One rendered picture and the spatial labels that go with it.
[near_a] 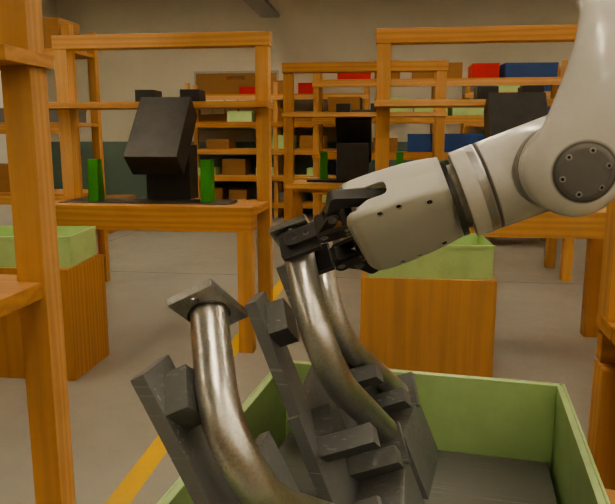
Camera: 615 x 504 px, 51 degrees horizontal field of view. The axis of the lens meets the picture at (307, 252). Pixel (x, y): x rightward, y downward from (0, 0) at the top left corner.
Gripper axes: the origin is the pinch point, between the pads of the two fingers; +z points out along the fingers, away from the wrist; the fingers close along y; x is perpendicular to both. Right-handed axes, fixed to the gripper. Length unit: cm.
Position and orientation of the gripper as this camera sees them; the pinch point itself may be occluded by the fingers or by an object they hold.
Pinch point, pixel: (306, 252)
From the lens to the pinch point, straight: 63.9
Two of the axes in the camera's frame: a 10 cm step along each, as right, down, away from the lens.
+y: -3.6, -5.3, -7.7
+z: -9.2, 3.4, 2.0
